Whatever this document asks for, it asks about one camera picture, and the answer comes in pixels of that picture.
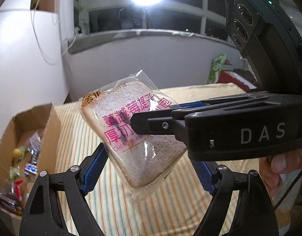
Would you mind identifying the Snickers bar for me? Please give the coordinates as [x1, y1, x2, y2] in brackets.
[23, 162, 38, 177]
[0, 192, 23, 216]

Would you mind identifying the packaged cranberry toast bread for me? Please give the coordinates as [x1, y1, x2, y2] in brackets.
[77, 70, 187, 204]

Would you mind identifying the yellow jelly cup green lid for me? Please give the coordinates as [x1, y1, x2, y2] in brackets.
[13, 146, 28, 160]

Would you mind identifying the clear bag chocolate cake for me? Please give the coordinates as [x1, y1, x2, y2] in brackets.
[26, 132, 42, 165]

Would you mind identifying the light green candy packet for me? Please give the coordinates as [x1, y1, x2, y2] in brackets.
[9, 166, 20, 181]

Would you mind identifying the person's right hand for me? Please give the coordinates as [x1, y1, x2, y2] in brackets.
[259, 149, 302, 197]

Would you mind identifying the green patterned bag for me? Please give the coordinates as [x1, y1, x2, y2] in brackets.
[207, 54, 227, 84]

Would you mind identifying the red storage box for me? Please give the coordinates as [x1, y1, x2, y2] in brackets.
[218, 71, 258, 92]

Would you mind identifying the cardboard box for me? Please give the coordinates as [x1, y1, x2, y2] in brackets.
[0, 103, 61, 222]

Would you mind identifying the white power strip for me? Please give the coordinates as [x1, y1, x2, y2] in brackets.
[78, 22, 88, 35]

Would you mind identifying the white cable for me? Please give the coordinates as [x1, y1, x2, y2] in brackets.
[30, 0, 81, 66]

